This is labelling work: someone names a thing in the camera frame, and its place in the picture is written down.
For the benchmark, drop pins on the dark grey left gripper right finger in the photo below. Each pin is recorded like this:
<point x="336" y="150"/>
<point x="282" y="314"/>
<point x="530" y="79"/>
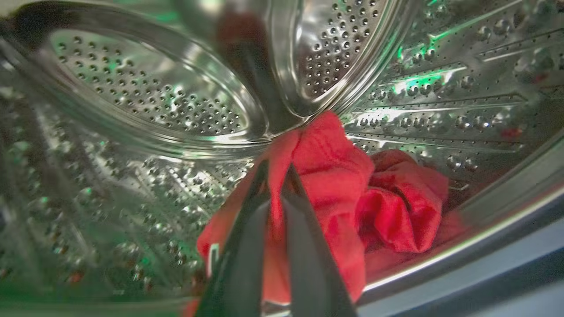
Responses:
<point x="310" y="264"/>

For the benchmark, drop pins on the stainless steel washing machine drum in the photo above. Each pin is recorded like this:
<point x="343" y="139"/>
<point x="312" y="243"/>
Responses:
<point x="132" y="132"/>

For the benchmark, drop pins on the grey washing machine door gasket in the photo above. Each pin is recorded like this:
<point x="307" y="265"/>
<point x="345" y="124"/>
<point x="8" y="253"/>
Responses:
<point x="484" y="268"/>

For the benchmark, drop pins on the red cloth garment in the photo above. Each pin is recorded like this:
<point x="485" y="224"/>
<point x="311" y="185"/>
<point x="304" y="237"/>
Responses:
<point x="335" y="185"/>

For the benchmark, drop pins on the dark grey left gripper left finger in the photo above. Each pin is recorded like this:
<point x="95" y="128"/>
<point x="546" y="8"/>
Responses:
<point x="240" y="264"/>

